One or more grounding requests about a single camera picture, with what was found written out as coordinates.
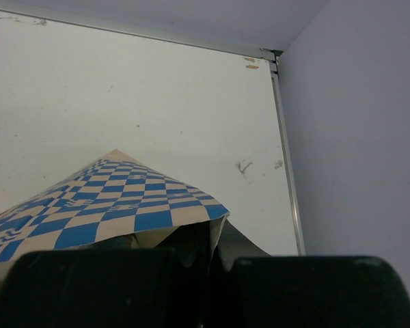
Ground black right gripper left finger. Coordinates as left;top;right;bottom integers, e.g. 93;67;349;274
0;222;210;327

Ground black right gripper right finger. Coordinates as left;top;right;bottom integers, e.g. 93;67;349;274
208;223;410;327

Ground blue checkered paper bag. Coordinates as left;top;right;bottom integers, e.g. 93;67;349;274
0;150;230;287

